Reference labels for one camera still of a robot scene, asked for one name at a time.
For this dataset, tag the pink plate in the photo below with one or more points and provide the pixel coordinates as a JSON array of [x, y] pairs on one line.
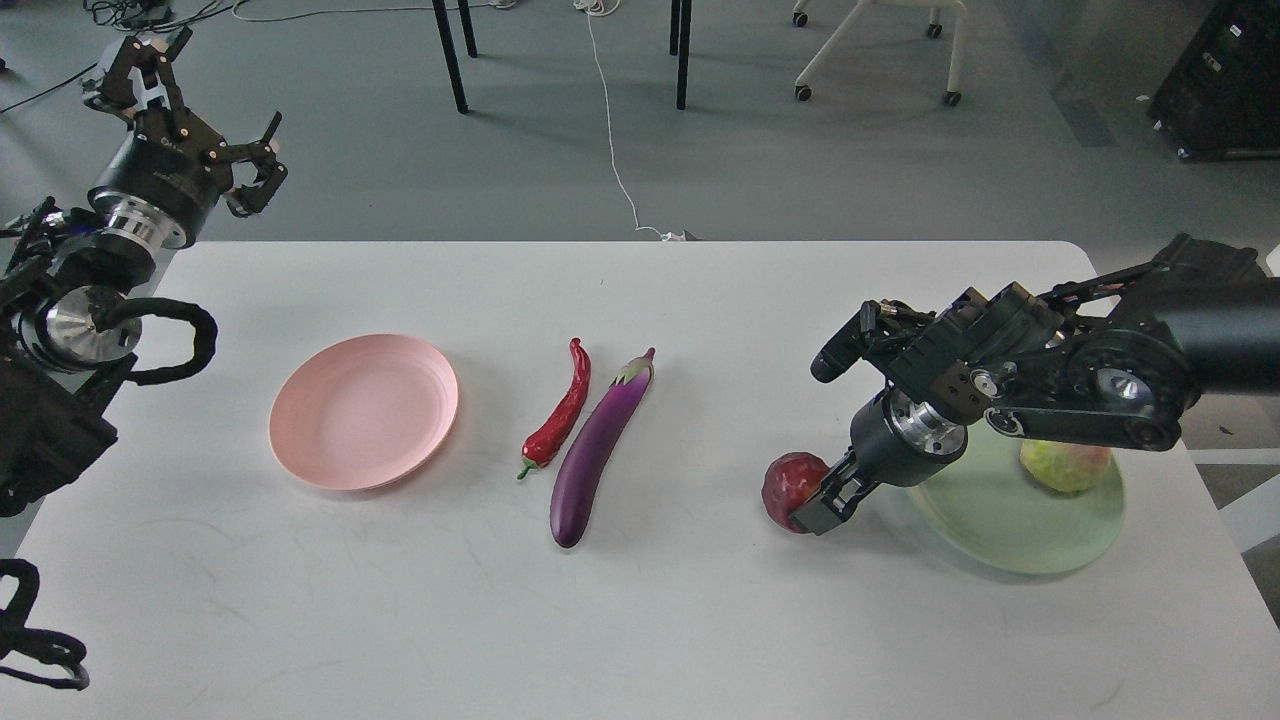
[[364, 413]]

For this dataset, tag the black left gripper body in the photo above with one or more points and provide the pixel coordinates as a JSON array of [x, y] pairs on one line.
[[154, 195]]

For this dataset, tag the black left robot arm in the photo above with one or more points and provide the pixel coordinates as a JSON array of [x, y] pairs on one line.
[[75, 327]]

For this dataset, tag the green plate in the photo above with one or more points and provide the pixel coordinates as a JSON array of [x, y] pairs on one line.
[[986, 505]]

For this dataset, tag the black table legs left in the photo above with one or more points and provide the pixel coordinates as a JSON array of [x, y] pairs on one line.
[[451, 54]]

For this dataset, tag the white wheeled chair base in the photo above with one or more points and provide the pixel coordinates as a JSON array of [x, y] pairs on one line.
[[949, 19]]

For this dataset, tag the red chili pepper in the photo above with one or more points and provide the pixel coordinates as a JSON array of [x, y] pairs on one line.
[[543, 445]]

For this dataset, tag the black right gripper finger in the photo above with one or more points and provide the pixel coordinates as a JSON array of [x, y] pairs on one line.
[[835, 497]]

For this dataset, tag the black table legs right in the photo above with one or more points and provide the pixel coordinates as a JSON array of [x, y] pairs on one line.
[[679, 45]]

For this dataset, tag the black equipment cabinet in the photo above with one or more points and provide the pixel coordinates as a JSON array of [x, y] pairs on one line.
[[1220, 100]]

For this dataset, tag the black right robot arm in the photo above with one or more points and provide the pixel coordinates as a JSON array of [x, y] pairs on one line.
[[1114, 362]]

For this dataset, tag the green yellow guava fruit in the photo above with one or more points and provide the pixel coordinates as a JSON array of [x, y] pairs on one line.
[[1064, 468]]

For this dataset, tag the red pomegranate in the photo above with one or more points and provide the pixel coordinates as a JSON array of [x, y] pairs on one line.
[[788, 483]]

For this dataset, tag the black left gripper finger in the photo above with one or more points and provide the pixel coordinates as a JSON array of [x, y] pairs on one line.
[[246, 200], [134, 81]]

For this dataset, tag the black table legs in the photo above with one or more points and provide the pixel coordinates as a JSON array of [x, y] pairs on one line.
[[451, 54], [679, 45]]

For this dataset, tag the purple eggplant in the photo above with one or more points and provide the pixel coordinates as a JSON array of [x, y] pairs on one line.
[[582, 470]]

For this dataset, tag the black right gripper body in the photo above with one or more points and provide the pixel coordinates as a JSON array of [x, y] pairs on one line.
[[897, 442]]

